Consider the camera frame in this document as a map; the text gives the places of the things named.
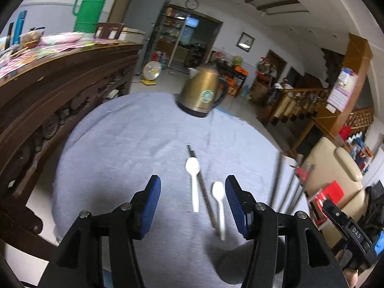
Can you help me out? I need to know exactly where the person's right hand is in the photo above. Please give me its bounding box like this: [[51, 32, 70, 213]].
[[335, 247, 358, 288]]

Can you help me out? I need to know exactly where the framed wall picture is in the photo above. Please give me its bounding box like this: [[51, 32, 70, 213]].
[[236, 32, 255, 50]]

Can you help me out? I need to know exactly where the grey refrigerator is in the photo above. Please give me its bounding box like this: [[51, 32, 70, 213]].
[[123, 0, 170, 75]]

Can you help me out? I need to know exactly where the carved wooden sideboard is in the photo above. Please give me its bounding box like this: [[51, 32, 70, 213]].
[[0, 42, 144, 261]]

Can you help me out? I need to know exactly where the grey tablecloth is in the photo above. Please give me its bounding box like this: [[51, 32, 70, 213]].
[[52, 91, 311, 288]]

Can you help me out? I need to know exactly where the wooden stair railing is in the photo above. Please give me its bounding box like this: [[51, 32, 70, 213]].
[[264, 87, 330, 126]]

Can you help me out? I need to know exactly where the brown wooden box holder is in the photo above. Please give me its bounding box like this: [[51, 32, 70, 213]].
[[95, 22, 124, 40]]

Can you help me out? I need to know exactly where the blue table cover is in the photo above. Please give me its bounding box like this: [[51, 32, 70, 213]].
[[220, 109, 244, 121]]

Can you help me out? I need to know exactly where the yellow floor fan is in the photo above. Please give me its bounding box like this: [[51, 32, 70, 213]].
[[141, 61, 161, 85]]

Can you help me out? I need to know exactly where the dark wooden side table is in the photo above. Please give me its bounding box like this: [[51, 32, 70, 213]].
[[214, 60, 249, 93]]

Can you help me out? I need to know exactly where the black bottle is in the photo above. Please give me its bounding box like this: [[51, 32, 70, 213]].
[[5, 22, 15, 50]]

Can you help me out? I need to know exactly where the pink checkered cloth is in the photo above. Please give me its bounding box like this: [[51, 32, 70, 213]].
[[0, 40, 99, 78]]

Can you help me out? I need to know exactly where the gold electric kettle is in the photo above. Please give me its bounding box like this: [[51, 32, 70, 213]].
[[175, 64, 228, 118]]

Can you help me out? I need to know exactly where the clear food container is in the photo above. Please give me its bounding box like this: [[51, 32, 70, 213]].
[[19, 30, 45, 48]]

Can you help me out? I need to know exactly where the white chest freezer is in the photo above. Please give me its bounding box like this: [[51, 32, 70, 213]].
[[120, 28, 146, 44]]

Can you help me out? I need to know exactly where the pantry shelf with bottles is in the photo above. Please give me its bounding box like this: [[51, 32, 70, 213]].
[[156, 6, 186, 63]]

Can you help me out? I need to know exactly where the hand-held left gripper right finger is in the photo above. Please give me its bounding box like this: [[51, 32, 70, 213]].
[[225, 174, 344, 288]]

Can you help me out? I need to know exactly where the pink wall calendar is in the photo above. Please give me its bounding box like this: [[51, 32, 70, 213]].
[[326, 67, 359, 113]]

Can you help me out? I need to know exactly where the green thermos flask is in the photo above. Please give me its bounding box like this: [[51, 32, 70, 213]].
[[72, 0, 106, 33]]

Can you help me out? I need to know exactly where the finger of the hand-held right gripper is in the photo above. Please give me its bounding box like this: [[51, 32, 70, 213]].
[[322, 198, 350, 231]]

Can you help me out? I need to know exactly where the dark grey utensil holder cup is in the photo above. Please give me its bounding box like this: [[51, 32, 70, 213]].
[[214, 237, 285, 286]]

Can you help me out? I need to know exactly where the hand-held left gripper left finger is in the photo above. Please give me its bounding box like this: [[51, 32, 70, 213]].
[[39, 174, 162, 288]]

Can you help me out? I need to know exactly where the red plastic chair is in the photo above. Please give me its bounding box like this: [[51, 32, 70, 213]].
[[306, 181, 345, 225]]

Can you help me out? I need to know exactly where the white plastic spoon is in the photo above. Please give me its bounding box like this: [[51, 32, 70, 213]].
[[185, 157, 201, 213], [212, 181, 226, 241]]

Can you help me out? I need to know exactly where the teal water bottle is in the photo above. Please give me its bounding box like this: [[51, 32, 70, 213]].
[[12, 10, 27, 45]]

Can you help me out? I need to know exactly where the beige sofa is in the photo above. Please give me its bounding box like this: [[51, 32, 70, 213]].
[[295, 136, 365, 246]]

